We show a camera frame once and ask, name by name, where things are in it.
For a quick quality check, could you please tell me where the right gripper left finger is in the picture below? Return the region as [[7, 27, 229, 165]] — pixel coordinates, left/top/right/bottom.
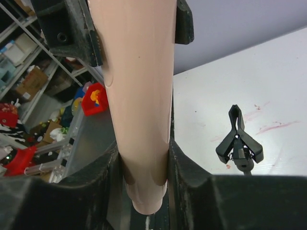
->
[[0, 142, 119, 230]]

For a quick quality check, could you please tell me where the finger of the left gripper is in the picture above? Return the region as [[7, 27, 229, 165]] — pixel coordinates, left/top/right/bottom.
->
[[175, 0, 193, 45], [31, 0, 103, 67]]

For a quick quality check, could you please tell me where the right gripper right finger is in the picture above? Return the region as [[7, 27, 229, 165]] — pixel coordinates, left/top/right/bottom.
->
[[165, 115, 307, 230]]

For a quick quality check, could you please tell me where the beige microphone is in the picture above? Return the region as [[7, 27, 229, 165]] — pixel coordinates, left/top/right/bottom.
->
[[88, 0, 177, 215]]

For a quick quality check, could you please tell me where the black round-base clip stand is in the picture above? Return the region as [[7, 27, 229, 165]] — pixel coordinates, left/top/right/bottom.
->
[[215, 104, 264, 176]]

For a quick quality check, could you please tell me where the metal storage shelf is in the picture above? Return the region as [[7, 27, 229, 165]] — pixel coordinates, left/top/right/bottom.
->
[[0, 0, 94, 127]]

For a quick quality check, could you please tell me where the red plastic bin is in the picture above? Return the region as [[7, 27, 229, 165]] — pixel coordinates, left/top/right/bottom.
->
[[81, 82, 109, 116]]

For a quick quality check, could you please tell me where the aluminium frame rail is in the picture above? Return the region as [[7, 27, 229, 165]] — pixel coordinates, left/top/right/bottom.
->
[[24, 105, 87, 178]]

